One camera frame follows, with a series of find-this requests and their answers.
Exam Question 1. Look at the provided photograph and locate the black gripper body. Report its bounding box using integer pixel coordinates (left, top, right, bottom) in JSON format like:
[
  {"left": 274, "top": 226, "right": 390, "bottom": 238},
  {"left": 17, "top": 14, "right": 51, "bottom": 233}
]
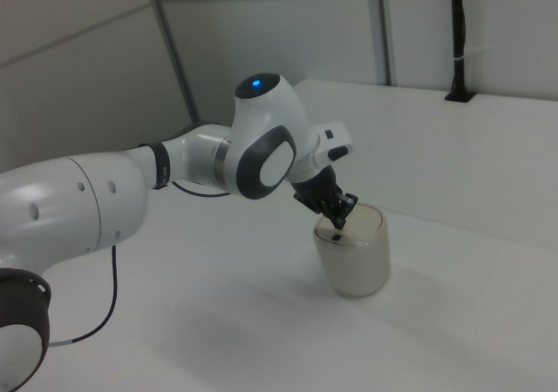
[{"left": 292, "top": 167, "right": 345, "bottom": 214}]

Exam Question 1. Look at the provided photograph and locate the small cream trash can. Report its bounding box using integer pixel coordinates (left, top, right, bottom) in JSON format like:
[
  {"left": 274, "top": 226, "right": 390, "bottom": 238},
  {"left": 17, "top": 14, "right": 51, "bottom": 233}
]
[{"left": 313, "top": 204, "right": 391, "bottom": 299}]

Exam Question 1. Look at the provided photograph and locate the black pole with base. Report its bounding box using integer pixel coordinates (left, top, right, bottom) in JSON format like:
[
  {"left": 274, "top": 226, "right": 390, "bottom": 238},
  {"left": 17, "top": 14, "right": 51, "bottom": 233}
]
[{"left": 444, "top": 0, "right": 477, "bottom": 104}]

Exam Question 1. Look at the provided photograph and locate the black cable strap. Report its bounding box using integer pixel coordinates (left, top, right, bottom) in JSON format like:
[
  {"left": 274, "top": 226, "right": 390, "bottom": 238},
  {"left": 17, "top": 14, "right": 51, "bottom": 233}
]
[{"left": 149, "top": 140, "right": 172, "bottom": 191}]

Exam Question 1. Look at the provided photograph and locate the grey partition post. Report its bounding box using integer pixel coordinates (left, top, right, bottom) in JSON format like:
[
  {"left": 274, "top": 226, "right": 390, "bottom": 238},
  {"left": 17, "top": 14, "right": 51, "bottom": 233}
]
[
  {"left": 375, "top": 0, "right": 398, "bottom": 86},
  {"left": 142, "top": 0, "right": 202, "bottom": 124}
]

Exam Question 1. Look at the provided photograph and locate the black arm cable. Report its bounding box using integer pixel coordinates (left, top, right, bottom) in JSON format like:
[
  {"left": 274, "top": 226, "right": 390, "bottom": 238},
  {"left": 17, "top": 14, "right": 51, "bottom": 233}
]
[{"left": 47, "top": 180, "right": 233, "bottom": 348}]

